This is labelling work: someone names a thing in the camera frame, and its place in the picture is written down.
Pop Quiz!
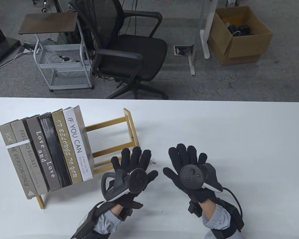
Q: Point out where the person's left hand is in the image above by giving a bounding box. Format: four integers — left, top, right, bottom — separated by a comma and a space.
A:
111, 146, 159, 211

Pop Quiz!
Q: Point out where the person's right hand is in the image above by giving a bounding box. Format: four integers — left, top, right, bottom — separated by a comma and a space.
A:
163, 143, 224, 204

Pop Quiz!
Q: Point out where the wooden book rack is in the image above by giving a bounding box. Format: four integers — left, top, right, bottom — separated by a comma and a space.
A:
36, 108, 147, 210

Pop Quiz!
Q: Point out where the thick grey book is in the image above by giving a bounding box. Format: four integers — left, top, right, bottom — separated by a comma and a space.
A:
26, 115, 63, 191

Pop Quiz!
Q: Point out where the person's right forearm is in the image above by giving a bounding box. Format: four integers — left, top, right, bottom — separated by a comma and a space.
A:
202, 197, 246, 239

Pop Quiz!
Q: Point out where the gold book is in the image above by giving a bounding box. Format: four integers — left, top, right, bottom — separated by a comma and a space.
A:
52, 109, 84, 185

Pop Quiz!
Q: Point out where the black book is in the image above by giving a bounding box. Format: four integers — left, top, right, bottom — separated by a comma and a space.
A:
39, 113, 73, 188

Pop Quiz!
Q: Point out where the beige book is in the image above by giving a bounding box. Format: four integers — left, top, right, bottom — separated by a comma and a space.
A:
11, 119, 50, 195

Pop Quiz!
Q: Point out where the grey book with white band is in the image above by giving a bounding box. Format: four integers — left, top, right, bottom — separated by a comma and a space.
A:
0, 123, 39, 199

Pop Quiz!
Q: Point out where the black and white controller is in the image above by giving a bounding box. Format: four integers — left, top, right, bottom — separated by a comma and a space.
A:
179, 163, 224, 192
101, 168, 148, 202

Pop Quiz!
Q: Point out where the black battery pack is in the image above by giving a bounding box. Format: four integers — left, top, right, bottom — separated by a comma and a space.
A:
74, 202, 107, 239

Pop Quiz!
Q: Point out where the grey metal desk leg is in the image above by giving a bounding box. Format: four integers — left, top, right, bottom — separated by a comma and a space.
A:
188, 0, 207, 75

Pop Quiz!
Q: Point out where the black mesh office chair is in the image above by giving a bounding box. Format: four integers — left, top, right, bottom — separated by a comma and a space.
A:
69, 0, 168, 100

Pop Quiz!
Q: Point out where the floor outlet box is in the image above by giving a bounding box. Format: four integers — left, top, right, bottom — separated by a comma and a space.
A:
174, 45, 194, 57

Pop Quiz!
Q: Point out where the cardboard box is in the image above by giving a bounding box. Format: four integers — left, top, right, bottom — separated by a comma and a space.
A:
208, 5, 274, 66

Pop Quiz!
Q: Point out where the white desk leg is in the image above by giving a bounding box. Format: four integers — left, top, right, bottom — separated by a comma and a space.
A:
200, 0, 219, 59

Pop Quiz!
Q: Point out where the white floor power strip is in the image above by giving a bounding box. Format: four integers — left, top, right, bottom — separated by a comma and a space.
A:
22, 42, 43, 54

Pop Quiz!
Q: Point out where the white cart with wooden top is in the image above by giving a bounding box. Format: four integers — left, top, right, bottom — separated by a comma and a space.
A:
18, 12, 95, 92

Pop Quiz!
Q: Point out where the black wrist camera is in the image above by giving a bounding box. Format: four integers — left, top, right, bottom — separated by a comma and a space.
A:
118, 205, 133, 221
188, 201, 202, 217

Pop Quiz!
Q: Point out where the black cable bundle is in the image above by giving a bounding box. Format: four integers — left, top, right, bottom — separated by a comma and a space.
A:
227, 22, 252, 37

